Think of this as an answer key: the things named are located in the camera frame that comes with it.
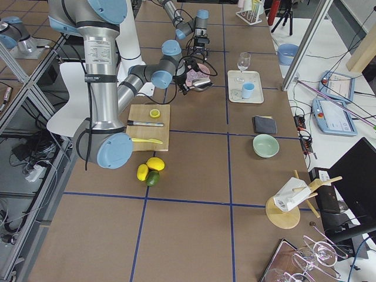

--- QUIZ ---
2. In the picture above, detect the red cylinder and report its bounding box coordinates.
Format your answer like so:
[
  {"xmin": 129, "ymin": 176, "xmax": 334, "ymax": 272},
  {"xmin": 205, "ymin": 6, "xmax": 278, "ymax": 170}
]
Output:
[{"xmin": 267, "ymin": 0, "xmax": 280, "ymax": 26}]

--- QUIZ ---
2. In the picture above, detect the aluminium frame post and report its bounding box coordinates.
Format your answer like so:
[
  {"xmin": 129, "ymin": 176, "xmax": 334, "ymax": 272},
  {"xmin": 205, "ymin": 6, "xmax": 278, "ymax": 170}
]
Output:
[{"xmin": 281, "ymin": 0, "xmax": 333, "ymax": 91}]

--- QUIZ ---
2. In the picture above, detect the blue bowl with fork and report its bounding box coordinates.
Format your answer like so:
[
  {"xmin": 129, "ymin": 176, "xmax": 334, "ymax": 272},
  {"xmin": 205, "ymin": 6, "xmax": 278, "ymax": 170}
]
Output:
[{"xmin": 277, "ymin": 43, "xmax": 299, "ymax": 65}]

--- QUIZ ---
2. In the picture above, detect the green lime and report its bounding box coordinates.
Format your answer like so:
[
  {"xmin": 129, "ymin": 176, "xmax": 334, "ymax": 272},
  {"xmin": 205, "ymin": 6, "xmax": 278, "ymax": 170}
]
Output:
[{"xmin": 145, "ymin": 170, "xmax": 160, "ymax": 187}]

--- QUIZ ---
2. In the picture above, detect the yellow plastic knife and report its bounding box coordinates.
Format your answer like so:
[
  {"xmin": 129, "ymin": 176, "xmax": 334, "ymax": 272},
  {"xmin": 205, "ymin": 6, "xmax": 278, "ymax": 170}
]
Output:
[{"xmin": 131, "ymin": 137, "xmax": 163, "ymax": 145}]

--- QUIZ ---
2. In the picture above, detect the cream bear tray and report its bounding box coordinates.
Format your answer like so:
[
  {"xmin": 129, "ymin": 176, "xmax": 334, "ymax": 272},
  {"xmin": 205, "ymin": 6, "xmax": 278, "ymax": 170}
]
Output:
[{"xmin": 227, "ymin": 70, "xmax": 264, "ymax": 104}]

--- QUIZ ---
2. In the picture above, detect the wooden stand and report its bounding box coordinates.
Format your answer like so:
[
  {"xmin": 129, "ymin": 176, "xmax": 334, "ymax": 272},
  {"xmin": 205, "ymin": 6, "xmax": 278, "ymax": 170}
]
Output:
[{"xmin": 266, "ymin": 170, "xmax": 343, "ymax": 230}]

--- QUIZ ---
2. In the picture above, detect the lemon half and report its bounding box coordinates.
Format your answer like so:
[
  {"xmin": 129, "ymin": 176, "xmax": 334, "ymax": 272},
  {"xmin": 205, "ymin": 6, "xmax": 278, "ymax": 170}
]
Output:
[{"xmin": 149, "ymin": 109, "xmax": 161, "ymax": 119}]

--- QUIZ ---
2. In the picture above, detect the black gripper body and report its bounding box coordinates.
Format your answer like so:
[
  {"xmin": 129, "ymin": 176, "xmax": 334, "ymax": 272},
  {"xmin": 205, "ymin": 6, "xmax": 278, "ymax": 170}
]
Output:
[
  {"xmin": 193, "ymin": 35, "xmax": 210, "ymax": 53},
  {"xmin": 175, "ymin": 57, "xmax": 195, "ymax": 87}
]

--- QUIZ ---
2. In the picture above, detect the metal ice scoop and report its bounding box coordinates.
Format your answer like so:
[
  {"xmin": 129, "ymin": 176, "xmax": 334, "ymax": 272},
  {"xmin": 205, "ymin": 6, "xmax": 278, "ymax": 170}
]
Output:
[{"xmin": 189, "ymin": 78, "xmax": 213, "ymax": 92}]

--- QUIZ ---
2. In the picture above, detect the white wire cup rack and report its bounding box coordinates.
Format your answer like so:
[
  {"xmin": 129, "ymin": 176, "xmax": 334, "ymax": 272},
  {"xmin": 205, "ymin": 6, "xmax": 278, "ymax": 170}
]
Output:
[{"xmin": 236, "ymin": 0, "xmax": 264, "ymax": 26}]

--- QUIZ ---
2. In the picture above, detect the white chair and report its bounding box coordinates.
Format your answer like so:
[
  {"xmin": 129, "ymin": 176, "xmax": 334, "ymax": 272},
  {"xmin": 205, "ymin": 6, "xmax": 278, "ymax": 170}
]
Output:
[{"xmin": 47, "ymin": 62, "xmax": 89, "ymax": 137}]

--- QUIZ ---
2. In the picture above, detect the pink bowl of ice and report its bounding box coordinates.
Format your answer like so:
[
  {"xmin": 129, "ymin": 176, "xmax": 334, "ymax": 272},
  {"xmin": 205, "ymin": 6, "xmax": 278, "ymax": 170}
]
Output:
[{"xmin": 187, "ymin": 63, "xmax": 210, "ymax": 82}]

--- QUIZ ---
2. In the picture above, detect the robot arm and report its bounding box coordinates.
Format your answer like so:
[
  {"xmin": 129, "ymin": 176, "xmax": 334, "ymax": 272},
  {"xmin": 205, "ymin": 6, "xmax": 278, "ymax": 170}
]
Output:
[
  {"xmin": 48, "ymin": 1, "xmax": 209, "ymax": 169},
  {"xmin": 157, "ymin": 0, "xmax": 210, "ymax": 61}
]

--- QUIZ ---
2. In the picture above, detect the yellow lemon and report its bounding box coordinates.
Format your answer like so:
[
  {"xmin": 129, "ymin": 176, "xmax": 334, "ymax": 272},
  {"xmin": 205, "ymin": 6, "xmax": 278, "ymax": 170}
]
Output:
[
  {"xmin": 146, "ymin": 157, "xmax": 165, "ymax": 171},
  {"xmin": 136, "ymin": 164, "xmax": 149, "ymax": 182}
]

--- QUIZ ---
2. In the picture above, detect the black monitor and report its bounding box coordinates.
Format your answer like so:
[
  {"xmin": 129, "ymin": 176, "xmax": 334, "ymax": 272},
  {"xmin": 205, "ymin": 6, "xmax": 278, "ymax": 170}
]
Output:
[{"xmin": 316, "ymin": 137, "xmax": 375, "ymax": 243}]

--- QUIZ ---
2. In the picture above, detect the black tripod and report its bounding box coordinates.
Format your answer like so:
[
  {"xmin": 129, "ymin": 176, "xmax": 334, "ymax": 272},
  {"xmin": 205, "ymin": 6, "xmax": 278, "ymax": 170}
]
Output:
[{"xmin": 271, "ymin": 1, "xmax": 293, "ymax": 36}]

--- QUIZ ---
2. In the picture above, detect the clear wine glass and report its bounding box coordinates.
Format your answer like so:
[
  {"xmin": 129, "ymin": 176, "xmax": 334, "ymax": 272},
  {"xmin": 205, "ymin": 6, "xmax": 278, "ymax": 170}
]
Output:
[{"xmin": 235, "ymin": 52, "xmax": 251, "ymax": 83}]

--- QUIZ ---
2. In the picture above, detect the green bowl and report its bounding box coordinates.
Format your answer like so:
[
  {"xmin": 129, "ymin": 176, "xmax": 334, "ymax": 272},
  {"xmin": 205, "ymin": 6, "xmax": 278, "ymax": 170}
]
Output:
[{"xmin": 253, "ymin": 134, "xmax": 280, "ymax": 158}]

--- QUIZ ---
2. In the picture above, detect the wooden cutting board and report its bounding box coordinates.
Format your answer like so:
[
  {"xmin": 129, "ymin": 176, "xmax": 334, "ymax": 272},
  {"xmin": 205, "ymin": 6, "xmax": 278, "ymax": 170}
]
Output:
[{"xmin": 126, "ymin": 105, "xmax": 170, "ymax": 152}]

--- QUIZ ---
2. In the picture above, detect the teach pendant tablet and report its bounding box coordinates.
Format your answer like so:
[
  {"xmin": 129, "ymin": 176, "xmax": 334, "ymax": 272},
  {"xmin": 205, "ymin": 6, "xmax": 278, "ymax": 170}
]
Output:
[
  {"xmin": 312, "ymin": 98, "xmax": 358, "ymax": 136},
  {"xmin": 318, "ymin": 70, "xmax": 355, "ymax": 103}
]

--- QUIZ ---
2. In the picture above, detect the blue plastic cup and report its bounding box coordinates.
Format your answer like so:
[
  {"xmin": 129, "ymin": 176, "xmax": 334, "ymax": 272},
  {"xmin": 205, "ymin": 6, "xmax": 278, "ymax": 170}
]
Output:
[{"xmin": 241, "ymin": 82, "xmax": 255, "ymax": 99}]

